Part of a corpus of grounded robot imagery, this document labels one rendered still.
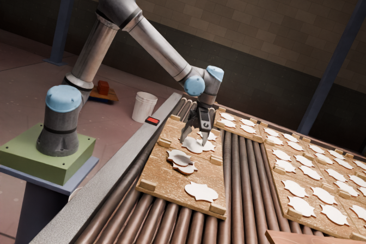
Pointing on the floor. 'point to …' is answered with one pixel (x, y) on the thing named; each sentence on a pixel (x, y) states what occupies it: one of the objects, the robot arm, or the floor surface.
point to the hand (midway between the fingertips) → (192, 144)
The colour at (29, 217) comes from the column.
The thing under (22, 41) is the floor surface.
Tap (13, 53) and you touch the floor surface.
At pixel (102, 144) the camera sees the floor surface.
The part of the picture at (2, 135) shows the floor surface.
